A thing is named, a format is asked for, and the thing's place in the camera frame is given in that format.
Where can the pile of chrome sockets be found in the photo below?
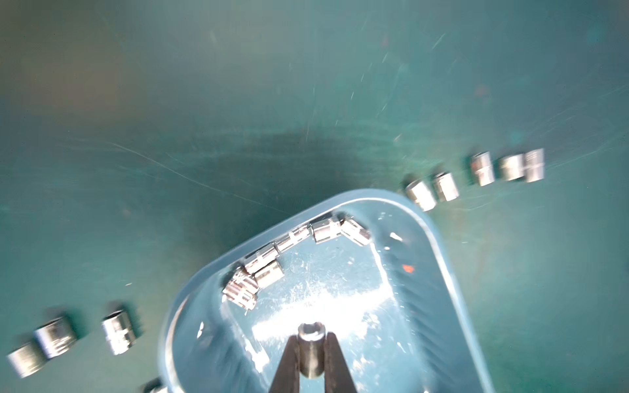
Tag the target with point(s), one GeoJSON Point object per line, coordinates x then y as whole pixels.
{"type": "Point", "coordinates": [265, 266]}

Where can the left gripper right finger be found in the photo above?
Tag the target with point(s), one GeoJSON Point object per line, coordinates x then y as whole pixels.
{"type": "Point", "coordinates": [337, 376]}

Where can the green table mat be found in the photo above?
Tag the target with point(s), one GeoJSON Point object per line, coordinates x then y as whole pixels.
{"type": "Point", "coordinates": [140, 140]}

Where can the clear plastic storage box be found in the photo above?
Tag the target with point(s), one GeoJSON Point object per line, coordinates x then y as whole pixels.
{"type": "Point", "coordinates": [394, 305]}

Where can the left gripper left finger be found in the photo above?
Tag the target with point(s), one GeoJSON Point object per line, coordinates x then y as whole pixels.
{"type": "Point", "coordinates": [287, 376]}

